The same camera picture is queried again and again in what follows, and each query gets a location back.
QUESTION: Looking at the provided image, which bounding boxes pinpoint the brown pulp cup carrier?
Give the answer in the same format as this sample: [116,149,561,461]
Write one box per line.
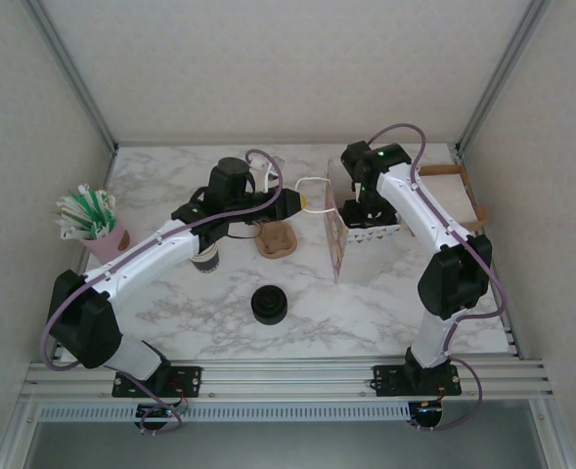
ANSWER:
[256,219,298,260]

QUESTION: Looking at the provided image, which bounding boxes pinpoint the patterned paper gift bag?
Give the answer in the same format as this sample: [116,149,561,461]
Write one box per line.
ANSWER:
[295,156,402,284]

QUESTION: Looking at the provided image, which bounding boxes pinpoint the brown cardboard tray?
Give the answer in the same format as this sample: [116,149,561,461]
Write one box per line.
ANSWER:
[411,164,488,238]

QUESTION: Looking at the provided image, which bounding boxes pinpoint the paper cup without lid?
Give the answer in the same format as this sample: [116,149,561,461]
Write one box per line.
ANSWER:
[191,242,221,276]

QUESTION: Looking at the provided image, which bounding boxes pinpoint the white napkin stack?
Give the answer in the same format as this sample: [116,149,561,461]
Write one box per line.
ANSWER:
[421,174,479,224]

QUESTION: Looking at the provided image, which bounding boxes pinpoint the black cup lid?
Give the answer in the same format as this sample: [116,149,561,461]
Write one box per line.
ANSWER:
[250,285,288,327]

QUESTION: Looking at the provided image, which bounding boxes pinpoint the white wrapped straw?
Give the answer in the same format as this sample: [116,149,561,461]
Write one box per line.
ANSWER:
[58,225,93,241]
[55,194,93,234]
[94,189,117,235]

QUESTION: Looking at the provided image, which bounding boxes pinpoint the pink cup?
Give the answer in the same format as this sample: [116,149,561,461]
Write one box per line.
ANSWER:
[80,217,140,268]

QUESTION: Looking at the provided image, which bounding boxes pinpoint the green plastic stirrer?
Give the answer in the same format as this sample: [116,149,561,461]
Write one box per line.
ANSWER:
[75,183,104,235]
[69,192,101,234]

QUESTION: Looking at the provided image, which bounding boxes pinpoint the small black circuit board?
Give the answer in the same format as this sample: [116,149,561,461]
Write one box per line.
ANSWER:
[138,403,184,431]
[407,399,445,431]

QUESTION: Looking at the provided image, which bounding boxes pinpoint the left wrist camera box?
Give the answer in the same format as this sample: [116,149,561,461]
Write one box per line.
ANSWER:
[256,155,287,194]

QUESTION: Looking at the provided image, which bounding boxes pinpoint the aluminium frame post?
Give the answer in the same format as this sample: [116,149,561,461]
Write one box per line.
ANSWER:
[22,0,120,153]
[456,0,552,153]

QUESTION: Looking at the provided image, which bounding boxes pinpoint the wide aluminium mounting rail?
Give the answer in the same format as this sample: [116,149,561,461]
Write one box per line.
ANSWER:
[22,359,555,403]

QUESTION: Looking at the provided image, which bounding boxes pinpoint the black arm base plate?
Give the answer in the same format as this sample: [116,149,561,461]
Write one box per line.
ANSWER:
[373,363,463,398]
[112,365,203,400]

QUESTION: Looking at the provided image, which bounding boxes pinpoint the white slotted cable duct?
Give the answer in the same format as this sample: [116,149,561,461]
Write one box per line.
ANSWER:
[37,403,412,422]

